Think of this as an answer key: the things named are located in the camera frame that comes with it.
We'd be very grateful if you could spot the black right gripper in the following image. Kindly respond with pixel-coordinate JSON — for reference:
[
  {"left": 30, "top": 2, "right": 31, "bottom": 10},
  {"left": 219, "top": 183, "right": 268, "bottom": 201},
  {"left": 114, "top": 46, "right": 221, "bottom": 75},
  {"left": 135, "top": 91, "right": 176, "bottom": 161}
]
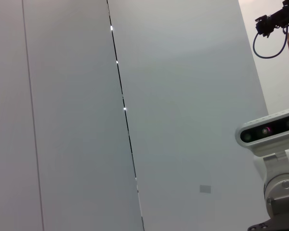
[{"left": 247, "top": 216, "right": 289, "bottom": 231}]

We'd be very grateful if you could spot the black handheld controller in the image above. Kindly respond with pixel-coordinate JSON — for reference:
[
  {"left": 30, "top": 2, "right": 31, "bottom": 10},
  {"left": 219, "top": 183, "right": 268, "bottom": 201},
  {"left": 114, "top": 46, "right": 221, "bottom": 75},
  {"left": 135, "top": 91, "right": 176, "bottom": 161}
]
[{"left": 255, "top": 0, "right": 289, "bottom": 38}]

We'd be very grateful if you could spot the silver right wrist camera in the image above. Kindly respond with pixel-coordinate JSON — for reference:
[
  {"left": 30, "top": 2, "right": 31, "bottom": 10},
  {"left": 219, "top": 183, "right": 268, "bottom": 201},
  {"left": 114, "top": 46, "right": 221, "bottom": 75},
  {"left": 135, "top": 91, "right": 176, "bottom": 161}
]
[{"left": 235, "top": 107, "right": 289, "bottom": 159}]

